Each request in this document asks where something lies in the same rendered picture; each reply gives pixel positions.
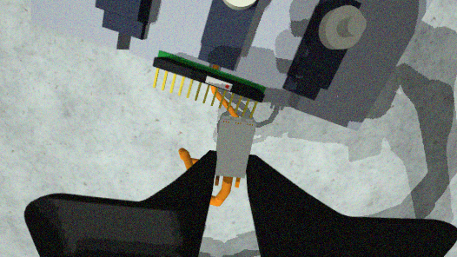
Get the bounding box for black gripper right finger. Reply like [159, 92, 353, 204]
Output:
[246, 155, 457, 257]

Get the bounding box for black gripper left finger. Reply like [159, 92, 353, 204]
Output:
[23, 150, 217, 257]

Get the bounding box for black pin header strip on green circuit board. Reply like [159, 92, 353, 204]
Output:
[153, 50, 267, 102]

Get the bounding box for light grey rectangular block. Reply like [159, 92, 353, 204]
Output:
[30, 0, 433, 131]

